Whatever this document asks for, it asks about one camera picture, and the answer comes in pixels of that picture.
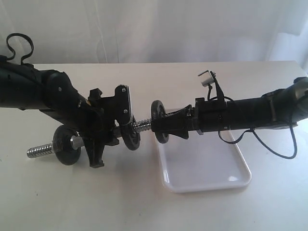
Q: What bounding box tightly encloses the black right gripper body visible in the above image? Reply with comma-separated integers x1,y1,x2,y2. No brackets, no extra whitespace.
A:
187,98,228,133

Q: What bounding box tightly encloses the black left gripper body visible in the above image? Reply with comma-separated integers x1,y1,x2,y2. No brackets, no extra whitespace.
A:
77,101,119,149

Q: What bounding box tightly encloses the chrome threaded dumbbell bar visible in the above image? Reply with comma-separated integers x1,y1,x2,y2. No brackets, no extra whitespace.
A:
26,119,152,158

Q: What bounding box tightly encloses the black weight plate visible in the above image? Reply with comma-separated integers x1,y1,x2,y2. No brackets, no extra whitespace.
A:
151,100,169,144

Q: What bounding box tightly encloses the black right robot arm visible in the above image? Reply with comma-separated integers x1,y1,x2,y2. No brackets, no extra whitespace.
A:
151,77,308,139

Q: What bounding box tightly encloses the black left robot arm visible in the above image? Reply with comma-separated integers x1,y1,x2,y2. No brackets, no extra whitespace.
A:
0,57,119,168

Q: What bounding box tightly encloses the black plate on left end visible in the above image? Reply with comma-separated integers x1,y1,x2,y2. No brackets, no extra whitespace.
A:
53,125,81,166

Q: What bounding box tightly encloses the black plate on end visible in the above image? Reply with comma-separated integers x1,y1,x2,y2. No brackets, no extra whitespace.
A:
120,121,141,151
53,125,81,166

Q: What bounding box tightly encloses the black plate on right end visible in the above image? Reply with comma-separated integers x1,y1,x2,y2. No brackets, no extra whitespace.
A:
120,121,141,151

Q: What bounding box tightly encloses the white plastic tray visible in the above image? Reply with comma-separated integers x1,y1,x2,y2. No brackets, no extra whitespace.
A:
156,132,252,193

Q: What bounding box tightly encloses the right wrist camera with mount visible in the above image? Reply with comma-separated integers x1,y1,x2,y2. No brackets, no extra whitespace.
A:
197,70,225,102

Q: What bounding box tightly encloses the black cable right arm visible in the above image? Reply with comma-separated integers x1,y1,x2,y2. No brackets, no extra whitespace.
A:
218,113,299,160

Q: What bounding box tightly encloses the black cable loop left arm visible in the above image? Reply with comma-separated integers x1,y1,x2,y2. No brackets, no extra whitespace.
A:
6,33,34,65

